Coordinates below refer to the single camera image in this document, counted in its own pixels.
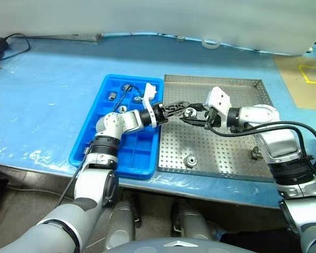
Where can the grey left robot leg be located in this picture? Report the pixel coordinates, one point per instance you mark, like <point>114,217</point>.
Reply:
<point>120,226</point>

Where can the blue plastic compartment tray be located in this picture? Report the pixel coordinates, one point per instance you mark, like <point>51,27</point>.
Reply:
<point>139,158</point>

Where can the grey robot leg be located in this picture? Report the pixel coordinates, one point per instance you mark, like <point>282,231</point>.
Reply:
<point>194,224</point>
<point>120,226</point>

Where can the perforated steel tray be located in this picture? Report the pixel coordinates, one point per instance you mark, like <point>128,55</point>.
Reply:
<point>213,158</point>

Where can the brown cardboard mat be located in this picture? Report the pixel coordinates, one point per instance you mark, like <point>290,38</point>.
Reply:
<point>292,87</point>

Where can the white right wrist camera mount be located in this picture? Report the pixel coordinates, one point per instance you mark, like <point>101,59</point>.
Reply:
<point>218,97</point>

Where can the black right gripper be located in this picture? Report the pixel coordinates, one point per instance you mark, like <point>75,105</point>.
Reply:
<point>213,120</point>

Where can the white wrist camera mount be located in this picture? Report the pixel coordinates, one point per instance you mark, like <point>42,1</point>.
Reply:
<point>150,91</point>
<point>218,97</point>

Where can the grey robot torso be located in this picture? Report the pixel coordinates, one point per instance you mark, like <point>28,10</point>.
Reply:
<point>147,247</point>

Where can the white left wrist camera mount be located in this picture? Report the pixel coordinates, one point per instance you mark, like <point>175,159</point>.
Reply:
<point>150,91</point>

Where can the yellow tape outline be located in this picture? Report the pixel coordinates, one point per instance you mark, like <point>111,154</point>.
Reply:
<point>303,73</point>

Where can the round metal nut part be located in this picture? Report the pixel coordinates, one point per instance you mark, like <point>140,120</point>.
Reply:
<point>191,159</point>

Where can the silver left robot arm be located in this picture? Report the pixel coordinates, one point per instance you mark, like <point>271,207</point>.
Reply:
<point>94,182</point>

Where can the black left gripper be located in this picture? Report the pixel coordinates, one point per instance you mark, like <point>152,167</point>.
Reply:
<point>161,114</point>

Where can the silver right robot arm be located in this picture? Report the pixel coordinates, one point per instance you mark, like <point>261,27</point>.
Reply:
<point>279,142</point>

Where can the grey right robot leg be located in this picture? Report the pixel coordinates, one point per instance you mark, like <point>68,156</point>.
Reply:
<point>194,224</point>

